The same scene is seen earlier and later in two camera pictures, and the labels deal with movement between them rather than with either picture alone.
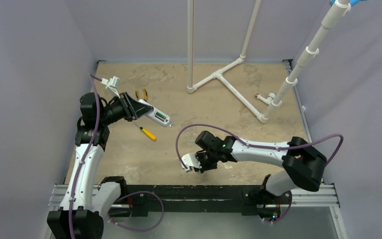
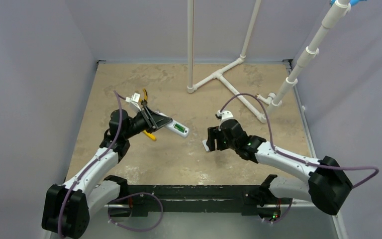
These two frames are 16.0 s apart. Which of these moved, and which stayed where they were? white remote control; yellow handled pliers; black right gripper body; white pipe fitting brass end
Moved: white remote control; black right gripper body
Stayed: white pipe fitting brass end; yellow handled pliers
